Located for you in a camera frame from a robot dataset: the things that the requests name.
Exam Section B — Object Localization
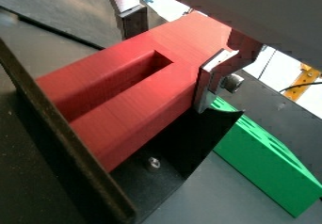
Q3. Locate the black cable outside enclosure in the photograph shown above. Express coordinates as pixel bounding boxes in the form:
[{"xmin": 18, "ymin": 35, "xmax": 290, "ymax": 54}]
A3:
[{"xmin": 278, "ymin": 81, "xmax": 322, "ymax": 93}]

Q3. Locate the yellow frame outside enclosure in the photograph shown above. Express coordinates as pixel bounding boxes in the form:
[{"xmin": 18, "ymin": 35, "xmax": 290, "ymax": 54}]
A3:
[{"xmin": 283, "ymin": 64, "xmax": 322, "ymax": 102}]

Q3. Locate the green shape-sorting board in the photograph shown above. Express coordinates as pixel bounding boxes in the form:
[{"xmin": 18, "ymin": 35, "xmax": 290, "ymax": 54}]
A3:
[{"xmin": 209, "ymin": 96, "xmax": 322, "ymax": 218}]

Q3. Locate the red double-square block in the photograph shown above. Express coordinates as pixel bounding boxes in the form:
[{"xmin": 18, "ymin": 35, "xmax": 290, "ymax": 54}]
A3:
[{"xmin": 35, "ymin": 10, "xmax": 263, "ymax": 173}]

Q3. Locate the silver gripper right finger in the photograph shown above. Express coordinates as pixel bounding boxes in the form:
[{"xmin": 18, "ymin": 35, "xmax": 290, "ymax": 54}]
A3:
[{"xmin": 193, "ymin": 29, "xmax": 263, "ymax": 113}]

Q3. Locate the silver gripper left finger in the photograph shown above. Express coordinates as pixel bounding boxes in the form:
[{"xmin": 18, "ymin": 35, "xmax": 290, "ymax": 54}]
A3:
[{"xmin": 110, "ymin": 0, "xmax": 148, "ymax": 40}]

